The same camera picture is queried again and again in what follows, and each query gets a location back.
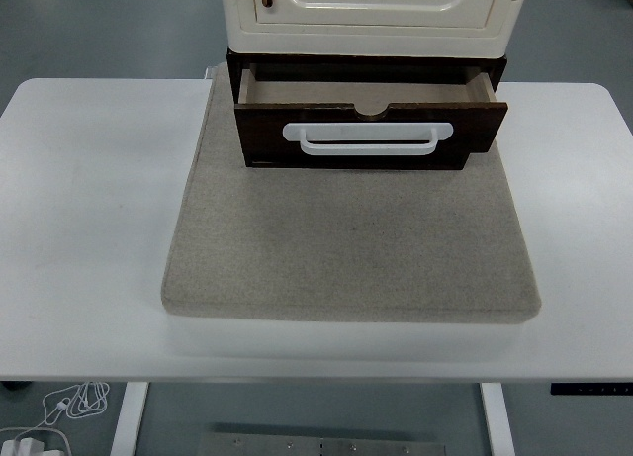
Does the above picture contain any beige fabric mat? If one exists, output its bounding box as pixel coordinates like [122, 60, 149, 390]
[159, 67, 542, 324]

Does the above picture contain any white drawer handle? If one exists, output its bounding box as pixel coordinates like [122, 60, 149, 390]
[282, 122, 454, 158]

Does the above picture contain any dark wooden drawer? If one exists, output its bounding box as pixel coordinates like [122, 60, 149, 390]
[233, 62, 509, 171]

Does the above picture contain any black table control panel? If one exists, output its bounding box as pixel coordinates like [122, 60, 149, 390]
[549, 382, 633, 397]

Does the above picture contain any white table leg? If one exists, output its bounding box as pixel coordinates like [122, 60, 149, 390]
[109, 382, 149, 456]
[479, 382, 515, 456]

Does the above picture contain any dark wooden drawer housing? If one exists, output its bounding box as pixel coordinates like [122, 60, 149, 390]
[226, 47, 508, 171]

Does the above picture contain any white cable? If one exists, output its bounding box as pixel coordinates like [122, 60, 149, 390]
[0, 381, 111, 435]

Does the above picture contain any white power adapter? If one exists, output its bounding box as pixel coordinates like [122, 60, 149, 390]
[0, 428, 70, 456]

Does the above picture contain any cream plastic cabinet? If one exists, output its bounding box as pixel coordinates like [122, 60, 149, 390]
[219, 0, 531, 59]

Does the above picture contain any grey metal plate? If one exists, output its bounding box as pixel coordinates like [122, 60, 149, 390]
[197, 431, 446, 456]

